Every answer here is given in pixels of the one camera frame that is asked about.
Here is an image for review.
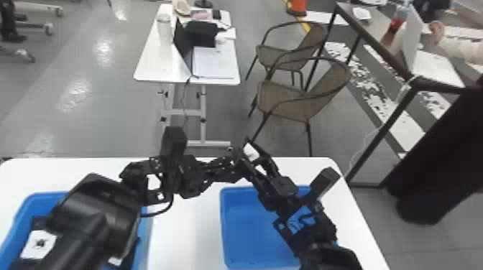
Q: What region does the blue tray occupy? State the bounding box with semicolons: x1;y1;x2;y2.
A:
219;185;341;270
0;190;154;270

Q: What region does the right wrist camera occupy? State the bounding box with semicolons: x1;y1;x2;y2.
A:
307;167;342;203

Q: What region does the black cable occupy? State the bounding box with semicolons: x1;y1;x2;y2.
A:
140;191;175;219

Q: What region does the person's hand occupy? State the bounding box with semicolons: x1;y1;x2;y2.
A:
427;20;447;49

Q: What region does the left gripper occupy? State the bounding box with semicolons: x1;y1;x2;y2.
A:
165;152;242;200

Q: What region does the red bottle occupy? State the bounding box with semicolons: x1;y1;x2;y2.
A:
387;3;410;33

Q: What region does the orange cone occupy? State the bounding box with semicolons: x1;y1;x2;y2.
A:
288;0;309;17

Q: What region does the dark side table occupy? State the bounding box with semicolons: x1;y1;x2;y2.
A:
303;1;483;187

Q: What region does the white laptop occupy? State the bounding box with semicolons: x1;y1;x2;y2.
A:
400;6;466;89

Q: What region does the black laptop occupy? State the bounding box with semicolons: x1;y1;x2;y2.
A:
172;19;236;81

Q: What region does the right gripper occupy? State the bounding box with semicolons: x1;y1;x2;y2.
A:
229;139;303;213

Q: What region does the brown mesh chair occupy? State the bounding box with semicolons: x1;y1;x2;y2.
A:
247;56;354;158
244;20;330;90

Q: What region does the person's forearm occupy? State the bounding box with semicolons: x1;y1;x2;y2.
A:
437;34;483;66

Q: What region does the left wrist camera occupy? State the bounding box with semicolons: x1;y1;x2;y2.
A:
160;126;188;164

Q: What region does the white side table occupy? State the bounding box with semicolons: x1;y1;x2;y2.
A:
133;3;242;149

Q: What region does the white cable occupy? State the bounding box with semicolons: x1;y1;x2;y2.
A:
346;74;420;179

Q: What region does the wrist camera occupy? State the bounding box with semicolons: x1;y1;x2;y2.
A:
160;126;188;164
307;167;342;203

